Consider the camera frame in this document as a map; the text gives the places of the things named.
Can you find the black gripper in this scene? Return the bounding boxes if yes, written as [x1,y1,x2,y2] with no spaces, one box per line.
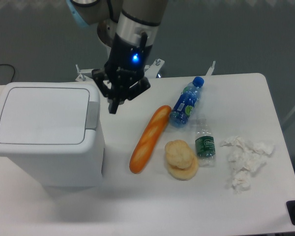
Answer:
[91,32,152,114]

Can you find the white plastic trash can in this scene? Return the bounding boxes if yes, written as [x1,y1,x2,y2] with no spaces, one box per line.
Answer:
[0,82,105,187]

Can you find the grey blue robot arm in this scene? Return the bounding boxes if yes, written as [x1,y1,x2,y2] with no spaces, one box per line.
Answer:
[66,0,168,114]

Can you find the orange baguette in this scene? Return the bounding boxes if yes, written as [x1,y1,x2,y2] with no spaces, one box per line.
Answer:
[129,105,172,174]

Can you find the blue plastic bottle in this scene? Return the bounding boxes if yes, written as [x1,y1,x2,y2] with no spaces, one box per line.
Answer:
[169,76,205,128]

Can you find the pale knotted bread roll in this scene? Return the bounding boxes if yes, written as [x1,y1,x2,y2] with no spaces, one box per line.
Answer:
[165,140,194,169]

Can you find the clear green-label water bottle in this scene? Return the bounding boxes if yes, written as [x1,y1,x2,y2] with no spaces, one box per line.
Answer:
[195,117,216,167]

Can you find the round flat bread bun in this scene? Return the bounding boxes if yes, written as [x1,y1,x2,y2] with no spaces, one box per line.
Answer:
[167,157,199,181]

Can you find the small crumpled white tissue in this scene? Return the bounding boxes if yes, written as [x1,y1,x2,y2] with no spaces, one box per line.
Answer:
[226,171,251,194]

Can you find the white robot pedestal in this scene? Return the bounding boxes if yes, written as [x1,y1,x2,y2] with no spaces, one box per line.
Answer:
[75,19,216,82]

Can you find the black floor cable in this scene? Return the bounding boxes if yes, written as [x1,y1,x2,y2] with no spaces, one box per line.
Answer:
[0,63,16,84]

